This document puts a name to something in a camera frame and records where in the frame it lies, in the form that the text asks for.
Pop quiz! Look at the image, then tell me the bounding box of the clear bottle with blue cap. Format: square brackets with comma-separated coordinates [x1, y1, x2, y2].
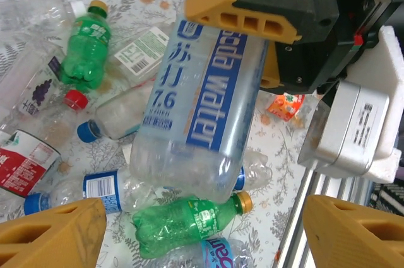
[77, 83, 152, 143]

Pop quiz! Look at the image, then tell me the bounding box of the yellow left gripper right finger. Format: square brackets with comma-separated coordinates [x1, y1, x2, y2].
[302, 194, 404, 268]

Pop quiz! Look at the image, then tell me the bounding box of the crushed clear bottle white cap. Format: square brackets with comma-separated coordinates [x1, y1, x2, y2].
[0, 0, 86, 48]

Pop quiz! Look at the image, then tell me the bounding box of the green bottle with yellow cap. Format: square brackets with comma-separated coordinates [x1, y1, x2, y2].
[59, 0, 113, 91]
[132, 190, 253, 259]

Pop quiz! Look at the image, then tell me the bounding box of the orange juice bottle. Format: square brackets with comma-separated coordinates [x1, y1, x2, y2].
[266, 91, 316, 130]

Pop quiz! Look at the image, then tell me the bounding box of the clear bottle white green label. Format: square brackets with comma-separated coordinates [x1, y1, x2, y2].
[104, 25, 173, 89]

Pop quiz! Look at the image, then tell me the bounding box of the clear bottle with grape label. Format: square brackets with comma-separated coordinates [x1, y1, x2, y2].
[0, 40, 69, 117]

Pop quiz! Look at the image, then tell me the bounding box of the soda water bottle blue label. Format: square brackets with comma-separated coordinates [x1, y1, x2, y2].
[129, 12, 271, 204]

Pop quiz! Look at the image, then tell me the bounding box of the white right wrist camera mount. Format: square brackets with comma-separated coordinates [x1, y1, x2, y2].
[297, 24, 404, 184]

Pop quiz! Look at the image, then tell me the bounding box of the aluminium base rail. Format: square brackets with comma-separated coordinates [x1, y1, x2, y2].
[273, 166, 379, 268]

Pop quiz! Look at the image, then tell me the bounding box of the clear bottle dark blue label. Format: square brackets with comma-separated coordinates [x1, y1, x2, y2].
[232, 149, 274, 193]
[23, 168, 152, 215]

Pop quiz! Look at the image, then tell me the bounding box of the black white striped sock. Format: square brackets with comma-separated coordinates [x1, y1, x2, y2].
[369, 182, 404, 215]

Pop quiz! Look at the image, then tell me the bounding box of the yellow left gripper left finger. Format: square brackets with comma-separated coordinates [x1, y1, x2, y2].
[0, 197, 107, 268]

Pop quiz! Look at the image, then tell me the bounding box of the red label bottle red cap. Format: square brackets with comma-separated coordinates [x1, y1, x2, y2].
[0, 89, 90, 199]

